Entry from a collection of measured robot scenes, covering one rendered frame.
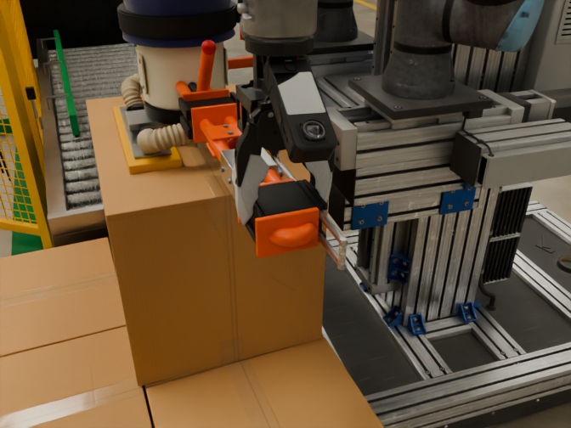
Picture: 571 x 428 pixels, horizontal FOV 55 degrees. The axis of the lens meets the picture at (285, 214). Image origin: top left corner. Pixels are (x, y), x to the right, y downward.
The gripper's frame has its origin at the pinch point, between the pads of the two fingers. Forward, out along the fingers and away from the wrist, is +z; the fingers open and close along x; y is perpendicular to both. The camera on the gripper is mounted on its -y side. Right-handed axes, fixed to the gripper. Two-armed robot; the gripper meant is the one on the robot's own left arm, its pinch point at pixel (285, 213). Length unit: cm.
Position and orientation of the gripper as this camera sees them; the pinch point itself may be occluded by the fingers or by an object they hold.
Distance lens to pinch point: 65.2
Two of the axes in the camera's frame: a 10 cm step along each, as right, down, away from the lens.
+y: -3.4, -4.7, 8.1
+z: 0.0, 8.7, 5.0
